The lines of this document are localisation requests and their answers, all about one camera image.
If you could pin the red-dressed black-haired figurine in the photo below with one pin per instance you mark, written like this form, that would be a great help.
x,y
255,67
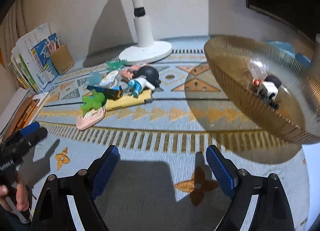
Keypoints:
x,y
256,86

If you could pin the blue tissue pack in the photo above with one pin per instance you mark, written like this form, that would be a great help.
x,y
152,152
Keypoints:
x,y
289,49

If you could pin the person's left hand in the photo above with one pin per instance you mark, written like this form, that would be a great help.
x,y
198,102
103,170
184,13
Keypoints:
x,y
21,196

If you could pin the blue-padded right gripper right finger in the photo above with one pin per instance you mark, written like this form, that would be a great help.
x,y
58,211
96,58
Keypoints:
x,y
272,211

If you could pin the yellow case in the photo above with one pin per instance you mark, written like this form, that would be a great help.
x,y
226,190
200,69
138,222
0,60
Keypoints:
x,y
129,101

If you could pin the clear plastic bag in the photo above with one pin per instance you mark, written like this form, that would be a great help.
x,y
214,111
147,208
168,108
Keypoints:
x,y
257,70

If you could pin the black toy figure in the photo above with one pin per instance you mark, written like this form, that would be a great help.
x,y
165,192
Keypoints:
x,y
270,89

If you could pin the teal plastic leaf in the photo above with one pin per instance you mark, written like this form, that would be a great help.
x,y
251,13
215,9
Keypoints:
x,y
94,78

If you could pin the patterned blue table mat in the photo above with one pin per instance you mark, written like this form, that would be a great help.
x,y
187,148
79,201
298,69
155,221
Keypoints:
x,y
162,181

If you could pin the bright green plastic leaf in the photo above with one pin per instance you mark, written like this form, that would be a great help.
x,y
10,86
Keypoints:
x,y
95,101

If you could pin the white figurine with black helmet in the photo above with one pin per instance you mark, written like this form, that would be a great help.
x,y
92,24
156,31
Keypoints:
x,y
144,77

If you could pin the wooden box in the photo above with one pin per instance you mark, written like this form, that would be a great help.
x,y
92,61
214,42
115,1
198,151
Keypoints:
x,y
21,111

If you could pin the cork pen holder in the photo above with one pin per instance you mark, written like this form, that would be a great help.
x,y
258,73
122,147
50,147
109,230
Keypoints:
x,y
62,60

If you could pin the pink toy piece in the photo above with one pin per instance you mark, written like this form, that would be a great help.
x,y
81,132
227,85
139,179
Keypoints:
x,y
90,118

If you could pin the clear round patterned container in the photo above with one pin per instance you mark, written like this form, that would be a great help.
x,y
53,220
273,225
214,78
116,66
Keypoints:
x,y
111,80

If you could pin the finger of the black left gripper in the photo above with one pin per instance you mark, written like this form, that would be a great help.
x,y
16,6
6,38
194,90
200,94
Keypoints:
x,y
35,137

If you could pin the stack of books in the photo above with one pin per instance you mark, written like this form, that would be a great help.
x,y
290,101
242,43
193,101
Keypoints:
x,y
32,58

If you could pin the amber ribbed glass bowl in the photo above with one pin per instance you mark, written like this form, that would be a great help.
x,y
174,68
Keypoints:
x,y
297,118

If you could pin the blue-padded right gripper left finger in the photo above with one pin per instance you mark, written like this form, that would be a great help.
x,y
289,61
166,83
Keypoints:
x,y
52,211

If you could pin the blue and black tool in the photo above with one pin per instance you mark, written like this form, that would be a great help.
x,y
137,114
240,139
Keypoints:
x,y
113,93

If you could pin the pink toy box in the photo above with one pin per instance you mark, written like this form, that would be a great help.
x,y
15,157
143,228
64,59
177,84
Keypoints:
x,y
127,73

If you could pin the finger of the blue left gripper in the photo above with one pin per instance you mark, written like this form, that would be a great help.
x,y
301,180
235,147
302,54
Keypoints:
x,y
29,129

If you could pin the dark green plastic leaf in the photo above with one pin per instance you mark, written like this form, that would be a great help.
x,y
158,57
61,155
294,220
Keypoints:
x,y
115,65

